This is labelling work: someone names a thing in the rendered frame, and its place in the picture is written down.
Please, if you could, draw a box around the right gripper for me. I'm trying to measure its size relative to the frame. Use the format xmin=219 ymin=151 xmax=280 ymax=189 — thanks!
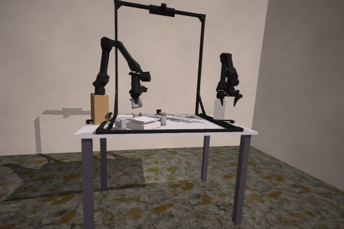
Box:
xmin=129 ymin=81 xmax=143 ymax=104

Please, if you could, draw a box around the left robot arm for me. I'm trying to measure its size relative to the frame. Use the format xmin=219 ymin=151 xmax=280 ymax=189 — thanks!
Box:
xmin=216 ymin=53 xmax=239 ymax=96

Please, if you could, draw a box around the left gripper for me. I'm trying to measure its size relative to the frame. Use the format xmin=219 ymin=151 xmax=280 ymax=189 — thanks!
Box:
xmin=216 ymin=86 xmax=243 ymax=107

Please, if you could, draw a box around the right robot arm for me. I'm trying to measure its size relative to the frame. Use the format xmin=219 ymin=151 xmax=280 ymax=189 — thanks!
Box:
xmin=93 ymin=37 xmax=151 ymax=95

